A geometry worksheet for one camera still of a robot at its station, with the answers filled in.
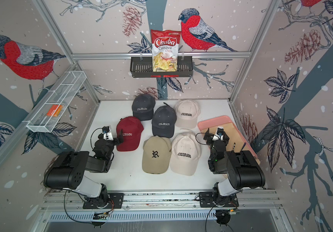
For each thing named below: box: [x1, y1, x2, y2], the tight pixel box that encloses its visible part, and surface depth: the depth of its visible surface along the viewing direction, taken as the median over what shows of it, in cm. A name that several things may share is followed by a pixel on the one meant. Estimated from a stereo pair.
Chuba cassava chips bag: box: [150, 29, 182, 73], surface depth 87 cm
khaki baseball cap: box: [141, 135, 172, 174], surface depth 89 cm
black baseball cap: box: [131, 93, 156, 122], surface depth 111 cm
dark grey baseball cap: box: [151, 102, 177, 139], surface depth 100 cm
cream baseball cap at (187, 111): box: [174, 99, 201, 129], surface depth 108 cm
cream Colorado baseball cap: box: [169, 131, 202, 176], surface depth 87 cm
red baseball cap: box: [116, 116, 144, 152], surface depth 96 cm
